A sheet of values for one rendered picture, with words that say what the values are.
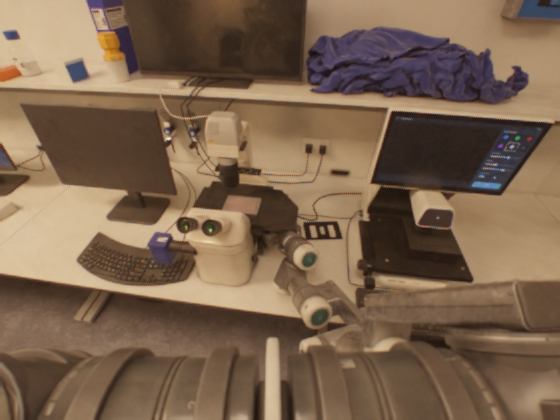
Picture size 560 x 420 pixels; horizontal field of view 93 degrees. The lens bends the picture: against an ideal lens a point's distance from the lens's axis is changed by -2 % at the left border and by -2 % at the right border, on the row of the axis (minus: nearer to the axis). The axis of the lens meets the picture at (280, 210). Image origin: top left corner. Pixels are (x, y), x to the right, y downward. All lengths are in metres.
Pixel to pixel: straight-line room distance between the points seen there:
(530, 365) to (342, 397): 0.15
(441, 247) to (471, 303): 0.79
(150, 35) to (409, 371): 1.36
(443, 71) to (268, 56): 0.65
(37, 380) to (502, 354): 0.36
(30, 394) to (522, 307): 0.38
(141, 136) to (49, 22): 1.02
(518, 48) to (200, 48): 1.36
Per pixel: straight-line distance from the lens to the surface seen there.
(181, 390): 0.25
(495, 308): 0.31
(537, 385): 0.30
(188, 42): 1.33
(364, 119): 1.44
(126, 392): 0.26
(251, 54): 1.25
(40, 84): 1.67
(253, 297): 1.03
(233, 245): 0.87
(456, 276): 1.13
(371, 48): 1.25
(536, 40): 1.72
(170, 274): 1.13
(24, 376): 0.30
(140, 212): 1.45
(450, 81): 1.24
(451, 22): 1.55
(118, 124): 1.16
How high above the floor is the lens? 1.63
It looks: 42 degrees down
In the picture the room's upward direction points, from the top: 1 degrees clockwise
